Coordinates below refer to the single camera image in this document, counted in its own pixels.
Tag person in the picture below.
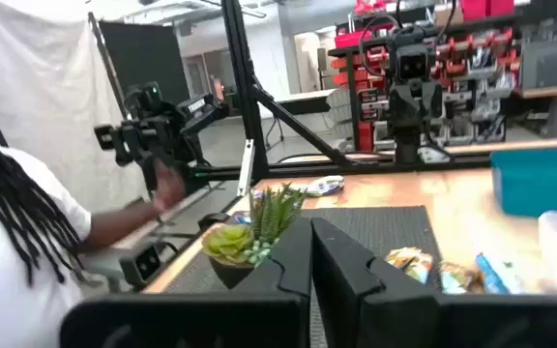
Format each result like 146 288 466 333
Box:
0 130 188 348

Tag teal plastic bin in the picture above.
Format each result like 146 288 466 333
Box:
489 146 557 219

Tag grey metal case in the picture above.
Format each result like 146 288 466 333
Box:
519 39 557 92

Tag wooden top workbench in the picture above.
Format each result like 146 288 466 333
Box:
513 82 557 140

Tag grey woven placemat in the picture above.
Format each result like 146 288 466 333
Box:
164 205 444 348

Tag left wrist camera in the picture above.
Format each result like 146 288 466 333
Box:
394 50 430 82

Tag blue Chewy granola bar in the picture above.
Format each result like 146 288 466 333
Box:
474 250 527 296

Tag person's hand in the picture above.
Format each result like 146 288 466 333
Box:
150 159 188 214

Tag shelving with orange parts bins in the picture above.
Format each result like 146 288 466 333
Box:
329 0 524 152

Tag white fabric backdrop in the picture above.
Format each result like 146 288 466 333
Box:
0 0 150 214

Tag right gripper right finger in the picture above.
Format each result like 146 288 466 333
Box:
310 217 442 348

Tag succulent plant in black pot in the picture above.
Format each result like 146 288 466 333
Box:
200 182 308 291

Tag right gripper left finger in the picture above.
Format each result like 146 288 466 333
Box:
232 217 314 348

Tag black divider panel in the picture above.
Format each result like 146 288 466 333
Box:
99 21 191 105

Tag person's forearm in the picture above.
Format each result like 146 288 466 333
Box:
77 200 163 252

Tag white and blue granola bar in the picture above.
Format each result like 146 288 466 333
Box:
306 174 346 198

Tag small black camera box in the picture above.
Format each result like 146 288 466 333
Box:
118 239 179 292

